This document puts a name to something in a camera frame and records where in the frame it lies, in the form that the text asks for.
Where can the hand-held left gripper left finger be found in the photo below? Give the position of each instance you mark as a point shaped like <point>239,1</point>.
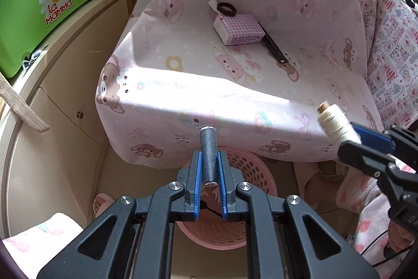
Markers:
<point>196,184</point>

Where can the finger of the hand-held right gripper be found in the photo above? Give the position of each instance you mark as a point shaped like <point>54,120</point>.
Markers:
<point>372,136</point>
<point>362,158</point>

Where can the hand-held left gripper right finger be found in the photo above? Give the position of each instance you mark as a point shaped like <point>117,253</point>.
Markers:
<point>222,184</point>

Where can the dark grey cylinder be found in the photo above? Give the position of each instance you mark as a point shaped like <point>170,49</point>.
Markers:
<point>209,154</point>

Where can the pink plastic basket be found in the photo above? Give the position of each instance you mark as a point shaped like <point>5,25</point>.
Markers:
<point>251,168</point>

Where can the cream thread spool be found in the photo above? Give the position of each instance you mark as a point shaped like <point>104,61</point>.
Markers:
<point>333,122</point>

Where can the black strip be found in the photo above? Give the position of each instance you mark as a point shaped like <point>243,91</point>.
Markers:
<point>274,48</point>

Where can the pink checkered tissue pack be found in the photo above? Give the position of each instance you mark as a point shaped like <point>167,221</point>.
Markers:
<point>241,29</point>

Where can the white paper scrap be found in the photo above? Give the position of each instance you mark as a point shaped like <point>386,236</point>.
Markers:
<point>213,4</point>

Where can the person's right hand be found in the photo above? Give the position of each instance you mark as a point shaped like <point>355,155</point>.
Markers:
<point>403,238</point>

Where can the tan cloth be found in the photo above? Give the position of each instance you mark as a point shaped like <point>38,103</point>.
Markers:
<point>313,187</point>

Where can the patterned pink quilt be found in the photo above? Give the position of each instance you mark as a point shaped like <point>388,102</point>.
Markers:
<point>392,53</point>

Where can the pink slipper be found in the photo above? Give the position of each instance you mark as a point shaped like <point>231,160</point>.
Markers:
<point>101,203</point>

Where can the pink bear printed sheet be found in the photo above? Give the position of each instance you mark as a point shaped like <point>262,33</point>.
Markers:
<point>228,86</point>

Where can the round cabinet knob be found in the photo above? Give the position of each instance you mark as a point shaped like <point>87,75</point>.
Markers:
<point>80,115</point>

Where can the cream cabinet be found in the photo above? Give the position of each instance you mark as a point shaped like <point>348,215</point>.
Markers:
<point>65,86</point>

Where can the blue white small packet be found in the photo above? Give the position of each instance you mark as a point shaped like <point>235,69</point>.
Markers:
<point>31,60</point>

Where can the green daisy storage box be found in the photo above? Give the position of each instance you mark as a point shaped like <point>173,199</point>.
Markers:
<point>26,37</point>

